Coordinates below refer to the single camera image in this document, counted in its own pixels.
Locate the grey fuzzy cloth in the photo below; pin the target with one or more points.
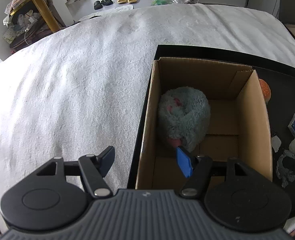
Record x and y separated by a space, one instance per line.
281 170

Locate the brown cardboard box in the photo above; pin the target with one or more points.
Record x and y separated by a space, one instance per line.
252 130

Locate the wooden shelf with clutter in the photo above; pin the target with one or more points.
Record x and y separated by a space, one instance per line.
20 22

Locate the burger plush toy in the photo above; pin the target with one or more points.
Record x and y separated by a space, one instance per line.
265 90

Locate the black slipper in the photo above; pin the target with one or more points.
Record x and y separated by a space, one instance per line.
106 1
97 5

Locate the grey plush toy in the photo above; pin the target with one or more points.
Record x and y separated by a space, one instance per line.
185 115

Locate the black shallow tray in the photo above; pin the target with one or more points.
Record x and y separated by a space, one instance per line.
282 87

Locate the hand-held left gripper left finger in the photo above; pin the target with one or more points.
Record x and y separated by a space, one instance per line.
107 161

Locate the small white foam piece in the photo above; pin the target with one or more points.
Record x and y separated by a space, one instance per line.
275 143

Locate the white floor mat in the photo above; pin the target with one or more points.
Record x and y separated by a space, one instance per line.
123 8

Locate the wooden table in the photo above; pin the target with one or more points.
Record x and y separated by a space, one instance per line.
47 12

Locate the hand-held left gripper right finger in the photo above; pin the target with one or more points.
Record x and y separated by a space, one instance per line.
185 163

